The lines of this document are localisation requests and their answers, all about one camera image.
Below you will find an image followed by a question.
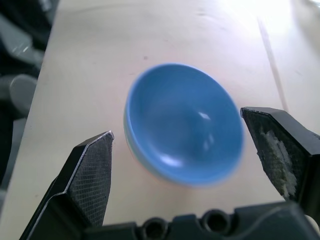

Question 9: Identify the blue bowl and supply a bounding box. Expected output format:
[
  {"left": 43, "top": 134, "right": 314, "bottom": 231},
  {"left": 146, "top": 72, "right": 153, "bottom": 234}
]
[{"left": 123, "top": 62, "right": 246, "bottom": 189}]

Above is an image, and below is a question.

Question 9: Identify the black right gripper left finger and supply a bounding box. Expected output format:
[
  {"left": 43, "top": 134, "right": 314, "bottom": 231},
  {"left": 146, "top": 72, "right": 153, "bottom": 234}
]
[{"left": 21, "top": 130, "right": 116, "bottom": 240}]

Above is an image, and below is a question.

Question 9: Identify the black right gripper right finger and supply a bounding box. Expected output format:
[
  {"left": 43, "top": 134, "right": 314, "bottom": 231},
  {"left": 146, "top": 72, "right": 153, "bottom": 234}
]
[{"left": 239, "top": 106, "right": 320, "bottom": 219}]

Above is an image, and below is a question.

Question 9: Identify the silver grey robot body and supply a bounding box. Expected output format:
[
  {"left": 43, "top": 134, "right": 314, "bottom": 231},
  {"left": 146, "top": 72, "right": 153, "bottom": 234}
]
[{"left": 0, "top": 0, "right": 60, "bottom": 201}]

